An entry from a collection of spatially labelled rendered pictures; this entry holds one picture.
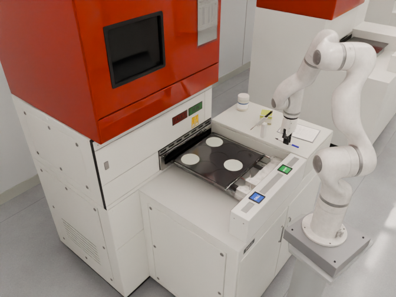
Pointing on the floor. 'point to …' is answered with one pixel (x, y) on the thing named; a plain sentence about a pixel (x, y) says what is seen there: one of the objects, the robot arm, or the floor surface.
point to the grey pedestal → (312, 273)
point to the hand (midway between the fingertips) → (287, 139)
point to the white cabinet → (220, 249)
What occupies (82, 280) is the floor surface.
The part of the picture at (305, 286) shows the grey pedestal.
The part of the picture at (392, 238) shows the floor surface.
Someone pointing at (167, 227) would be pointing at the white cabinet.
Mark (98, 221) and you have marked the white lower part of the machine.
